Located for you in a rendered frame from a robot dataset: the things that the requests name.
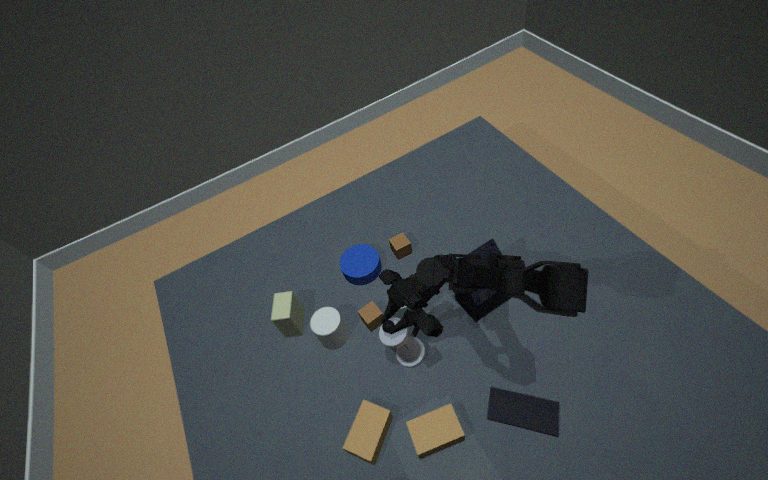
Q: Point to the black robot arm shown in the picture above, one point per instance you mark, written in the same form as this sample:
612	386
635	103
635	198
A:
561	286

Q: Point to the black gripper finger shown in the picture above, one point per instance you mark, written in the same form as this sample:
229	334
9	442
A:
391	309
406	321

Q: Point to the tan flat rectangular block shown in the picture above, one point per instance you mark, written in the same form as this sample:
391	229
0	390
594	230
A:
368	432
435	431

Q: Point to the brown cube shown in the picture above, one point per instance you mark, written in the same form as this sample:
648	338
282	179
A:
371	315
400	246

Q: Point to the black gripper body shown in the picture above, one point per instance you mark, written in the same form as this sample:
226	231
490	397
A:
426	322

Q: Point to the glass french press with black knob plunger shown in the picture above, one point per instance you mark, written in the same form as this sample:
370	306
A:
409	350

